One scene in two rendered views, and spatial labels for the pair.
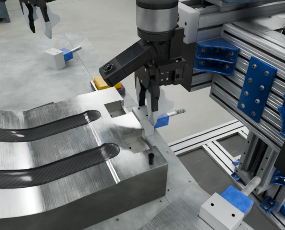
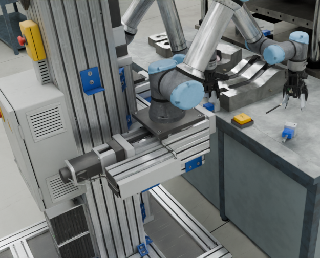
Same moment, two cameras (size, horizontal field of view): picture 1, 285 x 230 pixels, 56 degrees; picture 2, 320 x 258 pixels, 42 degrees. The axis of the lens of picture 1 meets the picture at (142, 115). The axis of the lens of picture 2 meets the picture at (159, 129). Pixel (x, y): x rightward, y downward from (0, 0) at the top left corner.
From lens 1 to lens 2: 248 cm
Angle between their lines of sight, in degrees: 110
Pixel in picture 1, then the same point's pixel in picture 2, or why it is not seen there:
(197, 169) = (181, 248)
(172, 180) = not seen: hidden behind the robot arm
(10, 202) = (237, 68)
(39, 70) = (298, 130)
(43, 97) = (275, 114)
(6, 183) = (242, 70)
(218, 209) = not seen: hidden behind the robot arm
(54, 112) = (247, 87)
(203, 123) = not seen: outside the picture
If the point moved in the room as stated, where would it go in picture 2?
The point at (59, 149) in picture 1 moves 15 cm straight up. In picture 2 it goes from (235, 79) to (235, 54)
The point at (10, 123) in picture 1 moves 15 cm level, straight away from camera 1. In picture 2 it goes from (258, 80) to (281, 88)
